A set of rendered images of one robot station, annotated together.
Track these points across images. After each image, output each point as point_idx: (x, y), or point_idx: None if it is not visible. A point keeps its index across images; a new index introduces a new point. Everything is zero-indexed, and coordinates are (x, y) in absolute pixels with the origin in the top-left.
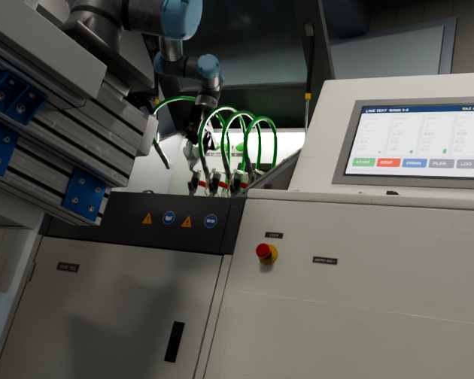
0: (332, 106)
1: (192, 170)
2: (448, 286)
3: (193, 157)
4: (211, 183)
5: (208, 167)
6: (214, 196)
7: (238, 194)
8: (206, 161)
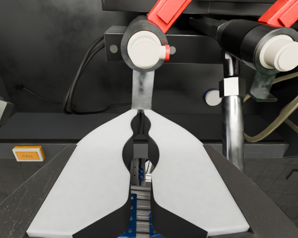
0: None
1: (147, 101)
2: None
3: (132, 142)
4: (240, 75)
5: (243, 141)
6: (258, 157)
7: (293, 157)
8: (244, 165)
